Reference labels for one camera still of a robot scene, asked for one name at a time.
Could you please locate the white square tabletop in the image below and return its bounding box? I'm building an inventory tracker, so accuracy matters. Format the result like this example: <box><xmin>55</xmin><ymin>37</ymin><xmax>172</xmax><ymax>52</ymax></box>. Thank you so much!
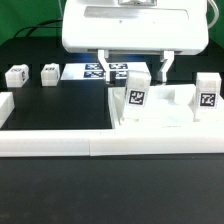
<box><xmin>108</xmin><ymin>84</ymin><xmax>224</xmax><ymax>130</ymax></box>

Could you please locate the white sheet with markers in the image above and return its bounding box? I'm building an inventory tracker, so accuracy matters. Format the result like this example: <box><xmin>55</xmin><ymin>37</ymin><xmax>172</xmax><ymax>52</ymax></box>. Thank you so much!
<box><xmin>61</xmin><ymin>62</ymin><xmax>149</xmax><ymax>80</ymax></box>

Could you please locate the white left fence block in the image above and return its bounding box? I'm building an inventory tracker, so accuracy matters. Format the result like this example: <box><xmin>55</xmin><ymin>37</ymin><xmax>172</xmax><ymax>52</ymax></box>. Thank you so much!
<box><xmin>0</xmin><ymin>92</ymin><xmax>15</xmax><ymax>128</ymax></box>

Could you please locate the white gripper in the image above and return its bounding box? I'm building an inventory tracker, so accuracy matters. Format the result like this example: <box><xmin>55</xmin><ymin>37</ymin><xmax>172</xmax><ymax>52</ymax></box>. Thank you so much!
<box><xmin>62</xmin><ymin>0</ymin><xmax>209</xmax><ymax>84</ymax></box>

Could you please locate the white front fence bar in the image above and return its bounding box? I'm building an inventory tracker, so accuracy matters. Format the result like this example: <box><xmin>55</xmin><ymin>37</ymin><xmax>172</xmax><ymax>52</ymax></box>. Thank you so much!
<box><xmin>0</xmin><ymin>127</ymin><xmax>224</xmax><ymax>157</ymax></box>

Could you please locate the black cable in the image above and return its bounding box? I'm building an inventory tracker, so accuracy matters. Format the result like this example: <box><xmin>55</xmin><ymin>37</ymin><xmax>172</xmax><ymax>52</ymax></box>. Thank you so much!
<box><xmin>13</xmin><ymin>16</ymin><xmax>64</xmax><ymax>38</ymax></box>

